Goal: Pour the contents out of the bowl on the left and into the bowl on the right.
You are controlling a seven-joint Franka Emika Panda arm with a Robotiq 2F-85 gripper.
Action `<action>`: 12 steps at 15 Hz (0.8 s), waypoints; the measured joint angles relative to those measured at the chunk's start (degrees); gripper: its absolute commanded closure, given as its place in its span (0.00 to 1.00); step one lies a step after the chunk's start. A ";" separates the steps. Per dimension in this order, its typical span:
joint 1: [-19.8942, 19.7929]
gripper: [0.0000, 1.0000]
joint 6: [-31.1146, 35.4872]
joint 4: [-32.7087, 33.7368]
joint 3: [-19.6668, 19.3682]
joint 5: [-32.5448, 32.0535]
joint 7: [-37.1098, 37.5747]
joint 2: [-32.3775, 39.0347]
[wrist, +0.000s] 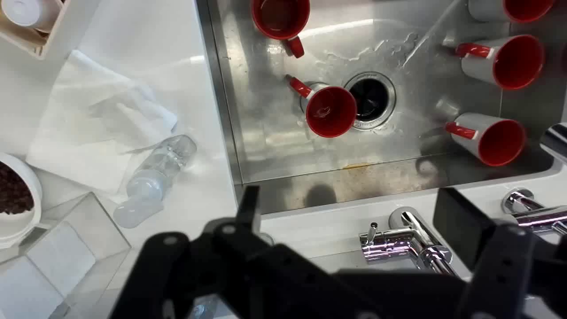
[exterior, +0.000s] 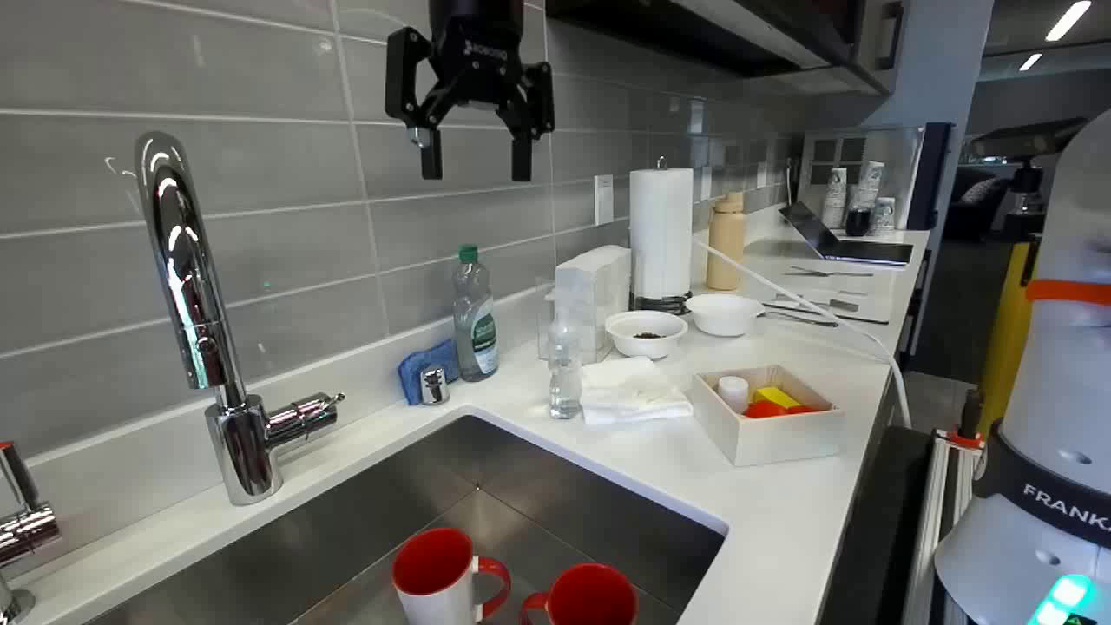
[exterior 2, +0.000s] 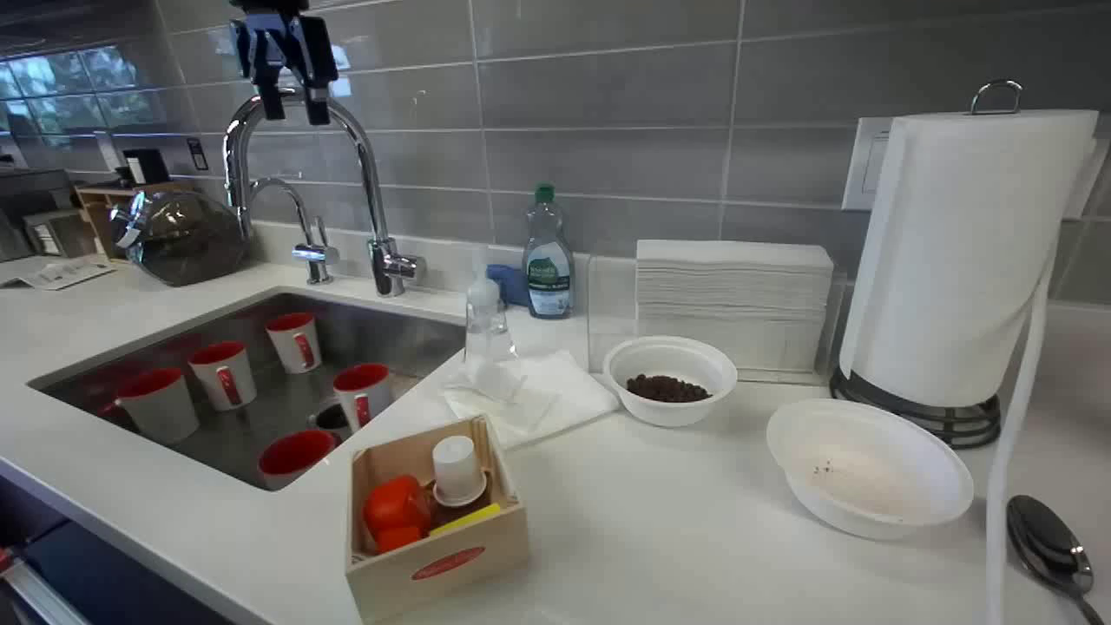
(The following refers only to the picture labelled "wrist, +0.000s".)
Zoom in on white capped toy jar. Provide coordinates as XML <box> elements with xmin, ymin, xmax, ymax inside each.
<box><xmin>0</xmin><ymin>0</ymin><xmax>48</xmax><ymax>29</ymax></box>

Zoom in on black sink drain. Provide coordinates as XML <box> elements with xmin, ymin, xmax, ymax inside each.
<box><xmin>342</xmin><ymin>70</ymin><xmax>399</xmax><ymax>130</ymax></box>

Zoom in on clear plastic water bottle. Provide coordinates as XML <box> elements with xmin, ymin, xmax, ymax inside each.
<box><xmin>112</xmin><ymin>132</ymin><xmax>198</xmax><ymax>230</ymax></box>

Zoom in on wooden toy box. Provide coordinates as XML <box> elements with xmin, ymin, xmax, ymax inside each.
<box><xmin>0</xmin><ymin>0</ymin><xmax>71</xmax><ymax>61</ymax></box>

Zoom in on small chrome tap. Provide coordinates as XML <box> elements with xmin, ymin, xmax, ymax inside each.
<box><xmin>500</xmin><ymin>185</ymin><xmax>567</xmax><ymax>235</ymax></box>

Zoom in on white bowl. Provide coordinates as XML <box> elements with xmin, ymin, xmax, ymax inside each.
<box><xmin>0</xmin><ymin>150</ymin><xmax>44</xmax><ymax>251</ymax></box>

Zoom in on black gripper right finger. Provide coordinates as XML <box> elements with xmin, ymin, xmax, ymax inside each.
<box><xmin>432</xmin><ymin>185</ymin><xmax>567</xmax><ymax>319</ymax></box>

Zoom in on brown coffee beans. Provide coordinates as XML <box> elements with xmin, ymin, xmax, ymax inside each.
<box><xmin>0</xmin><ymin>161</ymin><xmax>35</xmax><ymax>216</ymax></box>

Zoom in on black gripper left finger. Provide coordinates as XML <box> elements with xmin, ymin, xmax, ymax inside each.
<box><xmin>108</xmin><ymin>184</ymin><xmax>379</xmax><ymax>319</ymax></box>

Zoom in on stainless steel sink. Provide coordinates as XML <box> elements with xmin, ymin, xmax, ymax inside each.
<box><xmin>195</xmin><ymin>0</ymin><xmax>567</xmax><ymax>217</ymax></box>

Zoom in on red and white mug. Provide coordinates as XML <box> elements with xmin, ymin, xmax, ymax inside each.
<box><xmin>466</xmin><ymin>0</ymin><xmax>558</xmax><ymax>26</ymax></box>
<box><xmin>285</xmin><ymin>74</ymin><xmax>360</xmax><ymax>141</ymax></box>
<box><xmin>454</xmin><ymin>31</ymin><xmax>547</xmax><ymax>92</ymax></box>
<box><xmin>443</xmin><ymin>109</ymin><xmax>530</xmax><ymax>169</ymax></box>
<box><xmin>250</xmin><ymin>0</ymin><xmax>314</xmax><ymax>60</ymax></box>

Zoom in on white cloth napkin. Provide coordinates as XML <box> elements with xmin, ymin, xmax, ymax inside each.
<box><xmin>25</xmin><ymin>47</ymin><xmax>181</xmax><ymax>198</ymax></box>

